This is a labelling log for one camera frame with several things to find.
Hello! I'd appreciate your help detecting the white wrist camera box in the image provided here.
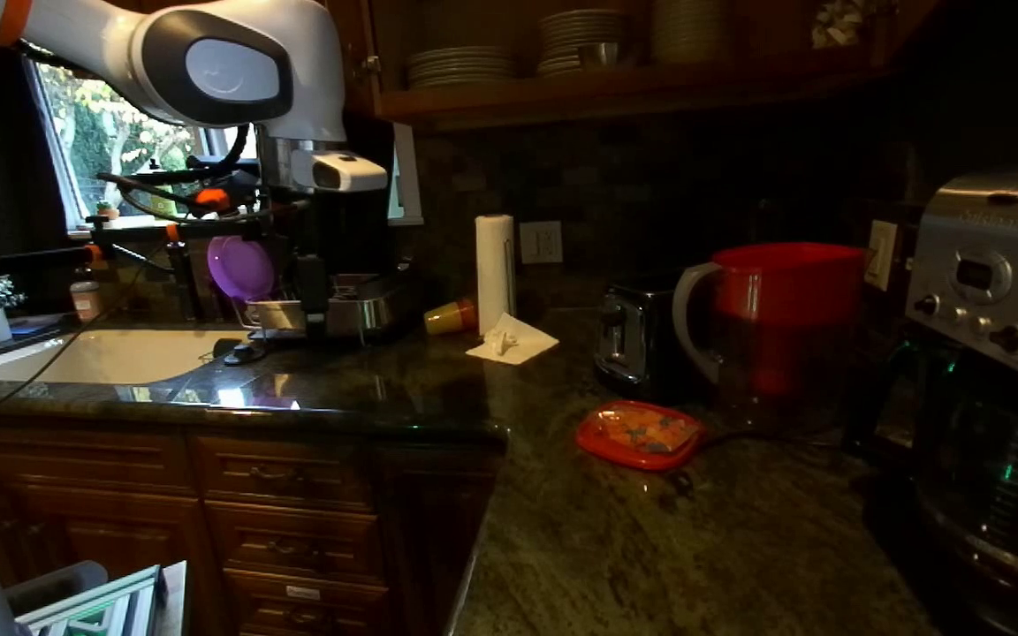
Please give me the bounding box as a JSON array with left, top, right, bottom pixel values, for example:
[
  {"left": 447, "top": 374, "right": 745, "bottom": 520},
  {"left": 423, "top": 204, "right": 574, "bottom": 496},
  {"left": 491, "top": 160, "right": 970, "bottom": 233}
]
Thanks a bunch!
[{"left": 311, "top": 148, "right": 391, "bottom": 193}]

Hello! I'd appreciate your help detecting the white wall outlet plate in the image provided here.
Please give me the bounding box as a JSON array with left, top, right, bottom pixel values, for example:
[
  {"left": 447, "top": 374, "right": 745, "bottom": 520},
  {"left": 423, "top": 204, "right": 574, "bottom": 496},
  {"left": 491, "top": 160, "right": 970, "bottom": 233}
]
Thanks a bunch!
[
  {"left": 516, "top": 217, "right": 566, "bottom": 270},
  {"left": 864, "top": 217, "right": 900, "bottom": 293}
]

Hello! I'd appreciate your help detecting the stack of white plates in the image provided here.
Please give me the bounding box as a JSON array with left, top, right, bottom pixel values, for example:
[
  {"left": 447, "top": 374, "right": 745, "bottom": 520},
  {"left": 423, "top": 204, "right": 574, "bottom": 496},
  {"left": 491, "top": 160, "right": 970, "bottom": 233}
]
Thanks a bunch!
[{"left": 403, "top": 41, "right": 520, "bottom": 91}]

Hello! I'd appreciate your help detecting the red water pitcher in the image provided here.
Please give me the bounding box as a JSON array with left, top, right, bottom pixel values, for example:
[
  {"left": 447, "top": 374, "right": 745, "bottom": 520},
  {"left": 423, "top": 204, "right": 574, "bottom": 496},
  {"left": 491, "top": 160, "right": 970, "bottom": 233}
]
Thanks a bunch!
[{"left": 668, "top": 241, "right": 873, "bottom": 433}]

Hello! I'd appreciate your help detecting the orange plate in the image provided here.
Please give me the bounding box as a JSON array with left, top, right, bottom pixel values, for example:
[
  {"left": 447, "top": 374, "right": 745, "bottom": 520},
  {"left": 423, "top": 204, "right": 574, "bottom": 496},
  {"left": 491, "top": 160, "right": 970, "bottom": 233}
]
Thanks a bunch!
[{"left": 568, "top": 397, "right": 707, "bottom": 477}]

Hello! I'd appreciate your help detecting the wooden base cabinet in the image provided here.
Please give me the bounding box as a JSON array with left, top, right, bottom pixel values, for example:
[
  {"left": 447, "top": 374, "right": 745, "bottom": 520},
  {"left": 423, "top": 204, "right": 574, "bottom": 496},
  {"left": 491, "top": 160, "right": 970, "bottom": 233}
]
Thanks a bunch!
[{"left": 0, "top": 420, "right": 504, "bottom": 636}]

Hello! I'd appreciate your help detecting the white paper towel roll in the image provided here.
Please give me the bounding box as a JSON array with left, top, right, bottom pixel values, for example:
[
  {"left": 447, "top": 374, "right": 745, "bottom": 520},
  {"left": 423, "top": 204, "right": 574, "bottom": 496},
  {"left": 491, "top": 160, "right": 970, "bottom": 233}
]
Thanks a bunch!
[{"left": 470, "top": 212, "right": 520, "bottom": 338}]

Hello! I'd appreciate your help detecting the wooden wall shelf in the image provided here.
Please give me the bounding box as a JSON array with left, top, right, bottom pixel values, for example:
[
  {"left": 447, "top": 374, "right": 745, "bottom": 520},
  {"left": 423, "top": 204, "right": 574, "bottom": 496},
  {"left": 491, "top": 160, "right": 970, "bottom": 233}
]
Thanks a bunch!
[{"left": 328, "top": 0, "right": 949, "bottom": 132}]

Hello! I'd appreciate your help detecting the small metal cup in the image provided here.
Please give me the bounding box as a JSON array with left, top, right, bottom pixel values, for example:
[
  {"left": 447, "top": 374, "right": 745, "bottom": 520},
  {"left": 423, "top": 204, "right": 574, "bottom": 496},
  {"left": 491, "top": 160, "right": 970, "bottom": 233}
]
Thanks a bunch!
[{"left": 323, "top": 277, "right": 397, "bottom": 346}]

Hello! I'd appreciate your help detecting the kitchen window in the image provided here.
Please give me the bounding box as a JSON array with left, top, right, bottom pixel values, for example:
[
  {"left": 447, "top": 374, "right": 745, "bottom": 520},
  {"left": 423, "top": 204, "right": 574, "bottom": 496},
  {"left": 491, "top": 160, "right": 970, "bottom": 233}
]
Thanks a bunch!
[{"left": 23, "top": 52, "right": 263, "bottom": 241}]

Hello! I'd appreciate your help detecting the white cloth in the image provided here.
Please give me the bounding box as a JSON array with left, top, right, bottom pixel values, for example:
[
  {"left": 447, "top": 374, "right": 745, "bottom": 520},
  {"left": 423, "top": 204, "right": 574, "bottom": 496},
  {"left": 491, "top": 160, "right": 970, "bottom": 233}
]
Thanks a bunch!
[{"left": 463, "top": 312, "right": 561, "bottom": 368}]

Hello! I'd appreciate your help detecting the purple round plastic lid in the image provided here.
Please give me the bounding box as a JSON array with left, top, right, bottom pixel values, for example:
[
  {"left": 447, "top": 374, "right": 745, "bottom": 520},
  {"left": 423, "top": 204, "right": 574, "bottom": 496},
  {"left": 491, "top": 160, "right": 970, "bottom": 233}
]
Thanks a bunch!
[{"left": 203, "top": 233, "right": 279, "bottom": 304}]

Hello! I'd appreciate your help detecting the silver black coffee maker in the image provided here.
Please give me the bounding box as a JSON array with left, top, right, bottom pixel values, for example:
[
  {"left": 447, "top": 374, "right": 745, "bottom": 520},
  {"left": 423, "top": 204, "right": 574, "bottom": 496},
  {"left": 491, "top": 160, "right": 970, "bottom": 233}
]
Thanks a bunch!
[{"left": 897, "top": 172, "right": 1018, "bottom": 636}]

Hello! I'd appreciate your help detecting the stack of bowls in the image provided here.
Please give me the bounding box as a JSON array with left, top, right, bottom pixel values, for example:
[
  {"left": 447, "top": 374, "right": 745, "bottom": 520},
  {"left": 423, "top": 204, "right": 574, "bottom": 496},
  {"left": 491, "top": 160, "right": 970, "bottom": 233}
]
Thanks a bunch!
[{"left": 535, "top": 3, "right": 642, "bottom": 78}]

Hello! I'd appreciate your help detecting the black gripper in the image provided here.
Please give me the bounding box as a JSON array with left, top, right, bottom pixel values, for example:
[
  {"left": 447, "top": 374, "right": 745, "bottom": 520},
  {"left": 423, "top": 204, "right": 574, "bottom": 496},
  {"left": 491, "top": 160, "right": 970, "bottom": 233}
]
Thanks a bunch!
[{"left": 296, "top": 187, "right": 397, "bottom": 284}]

